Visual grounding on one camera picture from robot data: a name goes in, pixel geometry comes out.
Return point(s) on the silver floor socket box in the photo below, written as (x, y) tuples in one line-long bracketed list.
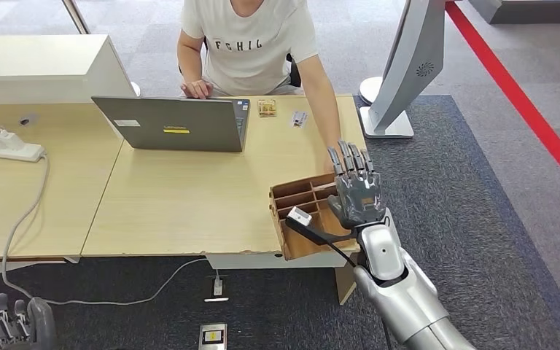
[(212, 336)]

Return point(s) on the person's right hand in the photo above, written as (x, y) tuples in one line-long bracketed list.
[(198, 90)]

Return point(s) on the person's left forearm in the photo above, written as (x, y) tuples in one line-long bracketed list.
[(326, 116)]

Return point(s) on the brown wooden organizer tray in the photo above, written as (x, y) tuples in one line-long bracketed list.
[(304, 241)]

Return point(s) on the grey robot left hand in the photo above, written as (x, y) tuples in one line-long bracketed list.
[(0, 326)]

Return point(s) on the white power strip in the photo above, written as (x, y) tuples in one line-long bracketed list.
[(4, 147)]

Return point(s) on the person's right forearm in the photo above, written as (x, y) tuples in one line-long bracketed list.
[(189, 65)]

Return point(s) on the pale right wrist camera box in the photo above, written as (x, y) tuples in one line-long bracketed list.
[(299, 216)]

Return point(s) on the slanted metal pole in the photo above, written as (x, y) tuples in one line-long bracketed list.
[(74, 17)]

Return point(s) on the grey laptop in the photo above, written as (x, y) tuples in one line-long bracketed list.
[(178, 125)]

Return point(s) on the grey kiosk stand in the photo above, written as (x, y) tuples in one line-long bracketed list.
[(405, 63)]

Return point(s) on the white ID card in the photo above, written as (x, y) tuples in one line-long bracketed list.
[(299, 119)]

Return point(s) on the white under-desk drawer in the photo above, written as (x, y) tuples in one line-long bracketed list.
[(260, 261)]

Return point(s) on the white floor plug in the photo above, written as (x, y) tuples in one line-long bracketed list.
[(217, 286)]

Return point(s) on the grey platform base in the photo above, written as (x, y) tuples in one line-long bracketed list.
[(531, 12)]

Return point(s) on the person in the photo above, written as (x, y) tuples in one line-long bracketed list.
[(251, 53)]

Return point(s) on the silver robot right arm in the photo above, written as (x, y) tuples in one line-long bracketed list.
[(405, 299)]

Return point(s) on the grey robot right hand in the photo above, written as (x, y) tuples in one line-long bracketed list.
[(359, 198)]

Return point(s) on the person's left hand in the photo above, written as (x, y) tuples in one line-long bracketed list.
[(327, 168)]

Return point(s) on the small round white base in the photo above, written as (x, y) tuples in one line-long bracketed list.
[(135, 89)]

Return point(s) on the black chair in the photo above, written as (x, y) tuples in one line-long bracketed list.
[(294, 72)]

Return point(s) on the large round white base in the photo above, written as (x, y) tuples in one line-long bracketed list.
[(369, 90)]

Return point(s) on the wooden desk leg panel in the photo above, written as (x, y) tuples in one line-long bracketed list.
[(344, 290)]

